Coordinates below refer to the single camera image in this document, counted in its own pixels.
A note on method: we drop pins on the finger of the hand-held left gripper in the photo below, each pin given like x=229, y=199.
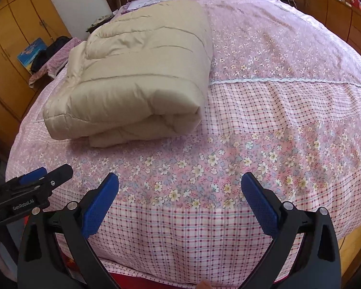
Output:
x=60, y=175
x=33, y=175

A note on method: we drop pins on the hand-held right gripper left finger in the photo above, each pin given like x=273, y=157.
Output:
x=99, y=207

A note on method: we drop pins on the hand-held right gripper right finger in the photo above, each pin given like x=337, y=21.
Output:
x=258, y=204

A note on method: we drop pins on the beige quilted down jacket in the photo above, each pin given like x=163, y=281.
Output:
x=132, y=66

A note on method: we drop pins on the bed with pink bedspread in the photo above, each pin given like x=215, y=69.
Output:
x=258, y=96

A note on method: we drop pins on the blue picture book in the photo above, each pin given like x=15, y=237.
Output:
x=30, y=54

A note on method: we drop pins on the black bag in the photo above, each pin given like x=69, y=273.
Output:
x=52, y=49

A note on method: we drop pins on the dark wooden nightstand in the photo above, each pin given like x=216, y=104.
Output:
x=99, y=25

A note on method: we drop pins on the yellow wooden wardrobe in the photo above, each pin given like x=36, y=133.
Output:
x=15, y=21

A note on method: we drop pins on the brown wooden dresser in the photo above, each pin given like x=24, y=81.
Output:
x=334, y=12

